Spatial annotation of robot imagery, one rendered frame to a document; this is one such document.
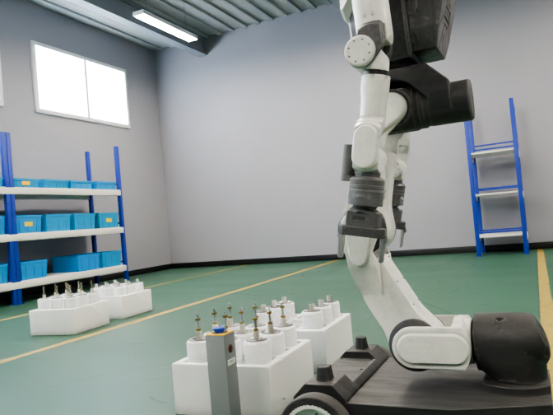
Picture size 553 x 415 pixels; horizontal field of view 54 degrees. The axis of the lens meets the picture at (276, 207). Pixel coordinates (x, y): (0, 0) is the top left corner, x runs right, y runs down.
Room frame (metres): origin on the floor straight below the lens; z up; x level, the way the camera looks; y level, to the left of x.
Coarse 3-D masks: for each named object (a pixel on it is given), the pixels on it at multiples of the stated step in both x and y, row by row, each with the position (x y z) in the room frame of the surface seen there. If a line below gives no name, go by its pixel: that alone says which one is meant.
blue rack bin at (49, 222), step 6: (42, 216) 6.52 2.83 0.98; (48, 216) 6.52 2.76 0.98; (54, 216) 6.61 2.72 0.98; (60, 216) 6.69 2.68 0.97; (66, 216) 6.77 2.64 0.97; (42, 222) 6.54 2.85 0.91; (48, 222) 6.52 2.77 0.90; (54, 222) 6.61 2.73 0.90; (60, 222) 6.69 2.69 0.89; (66, 222) 6.77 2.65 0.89; (42, 228) 6.54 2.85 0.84; (48, 228) 6.52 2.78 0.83; (54, 228) 6.61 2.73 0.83; (60, 228) 6.69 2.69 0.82; (66, 228) 6.76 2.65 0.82
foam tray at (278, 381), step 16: (288, 352) 1.96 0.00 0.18; (304, 352) 2.08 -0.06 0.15; (176, 368) 1.94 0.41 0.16; (192, 368) 1.91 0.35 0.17; (240, 368) 1.83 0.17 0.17; (256, 368) 1.81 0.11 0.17; (272, 368) 1.81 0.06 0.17; (288, 368) 1.93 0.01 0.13; (304, 368) 2.07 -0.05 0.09; (176, 384) 1.94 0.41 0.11; (192, 384) 1.92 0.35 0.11; (208, 384) 1.89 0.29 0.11; (240, 384) 1.84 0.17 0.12; (256, 384) 1.81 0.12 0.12; (272, 384) 1.80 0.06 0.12; (288, 384) 1.92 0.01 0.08; (176, 400) 1.95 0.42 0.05; (192, 400) 1.92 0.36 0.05; (208, 400) 1.89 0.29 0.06; (240, 400) 1.84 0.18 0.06; (256, 400) 1.81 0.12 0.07; (272, 400) 1.80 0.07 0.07; (288, 400) 1.91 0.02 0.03
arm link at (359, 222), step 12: (360, 192) 1.33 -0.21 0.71; (372, 192) 1.33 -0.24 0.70; (360, 204) 1.33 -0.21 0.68; (372, 204) 1.33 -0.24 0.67; (348, 216) 1.37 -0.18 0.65; (360, 216) 1.35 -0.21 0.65; (372, 216) 1.34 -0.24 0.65; (348, 228) 1.37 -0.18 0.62; (360, 228) 1.35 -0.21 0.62; (372, 228) 1.34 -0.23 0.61
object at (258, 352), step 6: (246, 342) 1.87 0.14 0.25; (258, 342) 1.85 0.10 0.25; (264, 342) 1.86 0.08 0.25; (270, 342) 1.88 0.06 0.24; (246, 348) 1.86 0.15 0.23; (252, 348) 1.85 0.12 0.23; (258, 348) 1.85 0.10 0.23; (264, 348) 1.85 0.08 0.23; (270, 348) 1.88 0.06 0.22; (246, 354) 1.87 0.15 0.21; (252, 354) 1.85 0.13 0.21; (258, 354) 1.85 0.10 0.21; (264, 354) 1.85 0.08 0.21; (270, 354) 1.87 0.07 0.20; (246, 360) 1.87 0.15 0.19; (252, 360) 1.85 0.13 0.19; (258, 360) 1.85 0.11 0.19; (264, 360) 1.85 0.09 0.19; (270, 360) 1.87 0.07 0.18
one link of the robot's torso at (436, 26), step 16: (400, 0) 1.41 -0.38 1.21; (416, 0) 1.42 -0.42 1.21; (432, 0) 1.40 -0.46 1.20; (448, 0) 1.46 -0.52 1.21; (352, 16) 1.50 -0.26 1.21; (400, 16) 1.42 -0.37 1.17; (416, 16) 1.42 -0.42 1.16; (432, 16) 1.40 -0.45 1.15; (448, 16) 1.50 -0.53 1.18; (352, 32) 1.51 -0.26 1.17; (400, 32) 1.43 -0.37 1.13; (416, 32) 1.43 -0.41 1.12; (432, 32) 1.41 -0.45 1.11; (448, 32) 1.54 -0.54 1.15; (400, 48) 1.45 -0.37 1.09; (416, 48) 1.44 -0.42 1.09; (432, 48) 1.44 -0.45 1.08; (400, 64) 1.49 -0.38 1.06
